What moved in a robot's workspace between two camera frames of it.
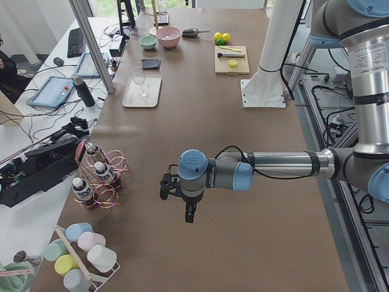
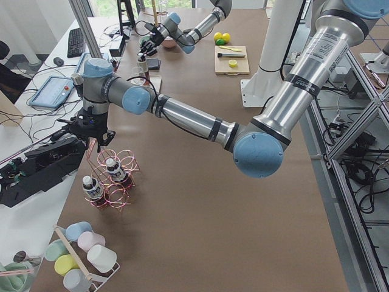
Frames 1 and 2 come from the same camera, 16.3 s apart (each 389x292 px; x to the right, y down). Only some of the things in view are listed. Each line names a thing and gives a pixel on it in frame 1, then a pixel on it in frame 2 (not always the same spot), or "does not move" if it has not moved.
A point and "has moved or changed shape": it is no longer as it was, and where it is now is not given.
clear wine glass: [139, 78] does not move
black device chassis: [44, 167] does not move
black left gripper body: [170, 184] -> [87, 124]
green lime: [220, 42] does not move
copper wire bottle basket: [101, 176] has moved or changed shape
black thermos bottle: [82, 90] does not move
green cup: [55, 249] does not move
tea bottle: [95, 152] -> [92, 187]
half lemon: [232, 63] does not move
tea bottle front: [82, 190] -> [143, 66]
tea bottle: [104, 173] -> [114, 169]
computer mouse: [58, 61] does not move
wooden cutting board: [231, 60] does not move
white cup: [102, 258] does not move
